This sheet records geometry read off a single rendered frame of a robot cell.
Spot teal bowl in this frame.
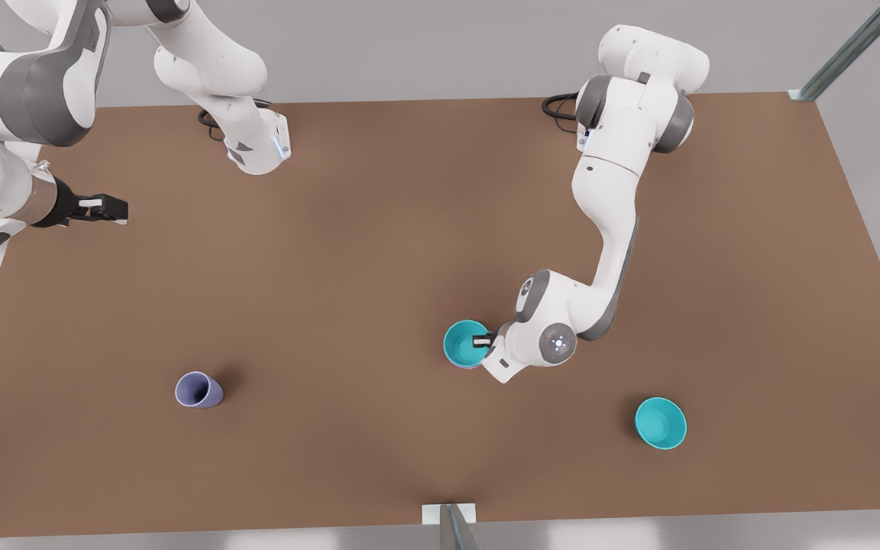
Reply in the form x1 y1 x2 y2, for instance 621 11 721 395
634 396 688 451
443 319 493 370

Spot black cable loop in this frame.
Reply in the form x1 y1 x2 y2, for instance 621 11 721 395
197 98 273 143
542 93 581 135

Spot lilac cup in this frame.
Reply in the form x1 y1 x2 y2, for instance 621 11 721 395
174 371 225 409

